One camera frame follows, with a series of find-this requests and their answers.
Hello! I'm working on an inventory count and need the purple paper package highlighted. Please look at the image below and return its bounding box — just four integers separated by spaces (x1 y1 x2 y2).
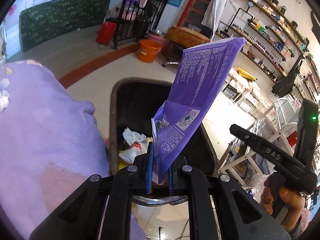
151 37 246 185

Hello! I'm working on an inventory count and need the yellow foam fruit net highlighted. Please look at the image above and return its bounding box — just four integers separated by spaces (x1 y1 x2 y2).
118 159 131 170

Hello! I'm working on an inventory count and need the black trash bin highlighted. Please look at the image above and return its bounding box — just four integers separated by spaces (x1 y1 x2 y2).
106 78 220 211

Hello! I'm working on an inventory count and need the person's right hand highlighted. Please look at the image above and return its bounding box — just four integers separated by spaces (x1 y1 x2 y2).
260 175 305 232

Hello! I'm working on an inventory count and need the purple floral tablecloth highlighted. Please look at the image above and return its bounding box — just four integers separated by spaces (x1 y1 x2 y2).
0 59 147 240

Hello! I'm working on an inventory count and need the orange plastic bucket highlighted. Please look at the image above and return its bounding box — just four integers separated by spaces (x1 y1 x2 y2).
138 40 162 63

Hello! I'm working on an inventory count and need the pink basin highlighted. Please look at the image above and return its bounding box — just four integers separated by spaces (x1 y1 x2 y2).
148 29 168 48

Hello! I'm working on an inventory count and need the red bag on floor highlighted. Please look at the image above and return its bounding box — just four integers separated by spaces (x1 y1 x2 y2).
96 21 117 46

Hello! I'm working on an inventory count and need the black metal rack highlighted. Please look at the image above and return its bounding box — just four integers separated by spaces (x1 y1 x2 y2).
112 0 168 49

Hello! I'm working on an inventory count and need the green patterned counter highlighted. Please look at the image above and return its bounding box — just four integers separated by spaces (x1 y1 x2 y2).
19 0 111 51

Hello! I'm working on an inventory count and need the red ladder shelf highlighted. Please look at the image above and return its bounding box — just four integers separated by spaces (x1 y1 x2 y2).
176 0 211 28

